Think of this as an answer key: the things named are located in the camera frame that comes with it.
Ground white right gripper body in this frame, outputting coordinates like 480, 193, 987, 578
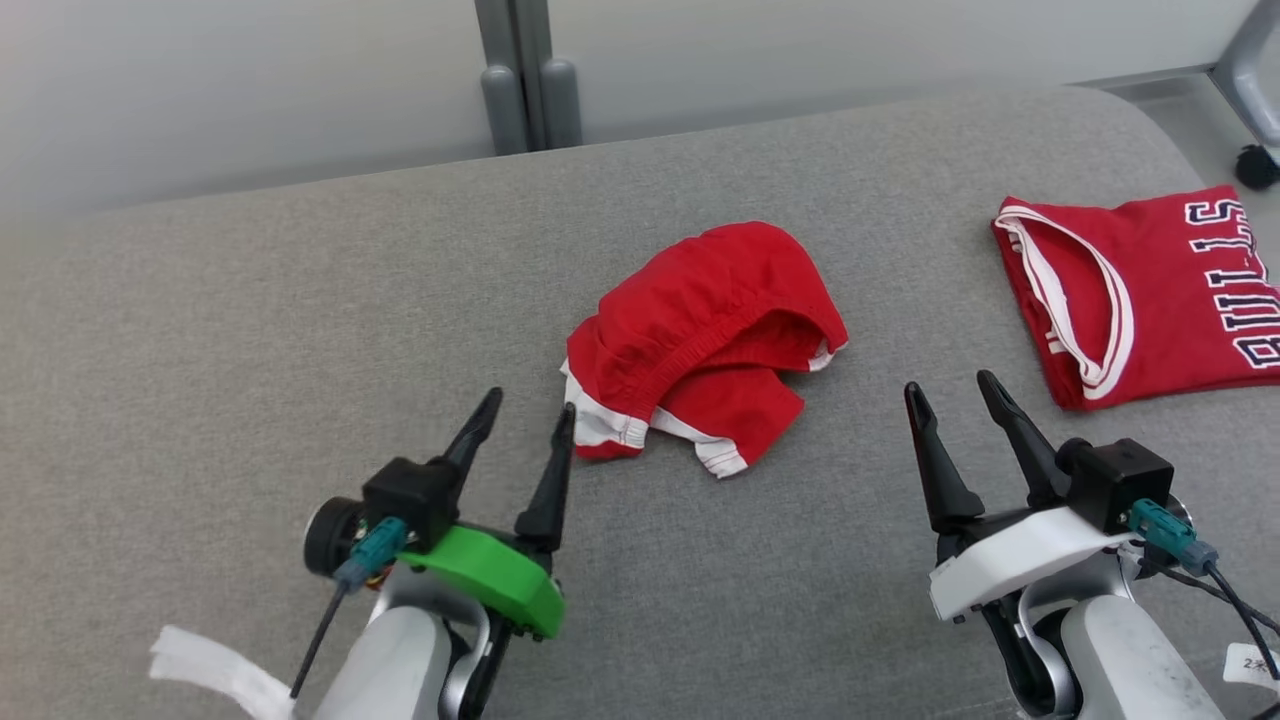
928, 505, 1136, 623

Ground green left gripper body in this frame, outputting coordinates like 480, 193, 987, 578
405, 525, 566, 641

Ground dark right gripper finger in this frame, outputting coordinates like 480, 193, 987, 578
904, 382, 986, 534
977, 370, 1071, 506

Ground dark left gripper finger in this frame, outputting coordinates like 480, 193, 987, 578
430, 388, 504, 498
515, 403, 578, 553

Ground red white basketball jersey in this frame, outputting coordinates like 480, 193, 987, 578
992, 186, 1280, 413

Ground red white-trimmed shorts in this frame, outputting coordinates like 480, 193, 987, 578
560, 221, 849, 479

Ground grey fabric sofa cushion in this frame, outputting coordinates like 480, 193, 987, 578
0, 85, 1280, 720

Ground white paper label tag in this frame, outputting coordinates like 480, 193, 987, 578
1223, 643, 1280, 693

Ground white fabric strip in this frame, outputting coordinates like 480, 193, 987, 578
150, 625, 298, 720

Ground black chair caster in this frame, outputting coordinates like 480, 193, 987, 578
1235, 145, 1280, 191

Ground grey chair leg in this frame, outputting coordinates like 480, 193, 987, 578
1212, 0, 1280, 151

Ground left arm teal-plug black cable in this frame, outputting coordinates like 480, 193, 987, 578
290, 517, 409, 699

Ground arm teal-plug black cable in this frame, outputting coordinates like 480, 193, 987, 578
290, 517, 409, 699
1128, 500, 1280, 686

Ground right arm teal-plug black cable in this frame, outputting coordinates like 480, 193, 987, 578
1128, 500, 1280, 686

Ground grey cylindrical post foot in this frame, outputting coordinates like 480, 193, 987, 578
540, 58, 583, 149

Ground grey partition post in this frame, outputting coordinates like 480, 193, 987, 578
473, 0, 553, 156

